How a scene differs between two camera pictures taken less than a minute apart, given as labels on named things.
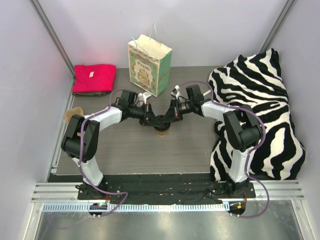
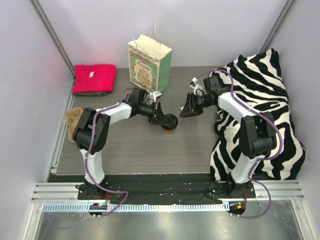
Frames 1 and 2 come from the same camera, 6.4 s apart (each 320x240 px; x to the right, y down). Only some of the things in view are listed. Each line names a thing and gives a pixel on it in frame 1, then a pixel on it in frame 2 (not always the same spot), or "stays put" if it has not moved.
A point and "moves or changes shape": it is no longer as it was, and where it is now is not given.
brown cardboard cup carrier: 69,113 stays put
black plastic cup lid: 164,126 moves or changes shape
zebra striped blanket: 256,81 stays put
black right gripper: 175,110 -> 194,103
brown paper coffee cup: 161,133 -> 169,132
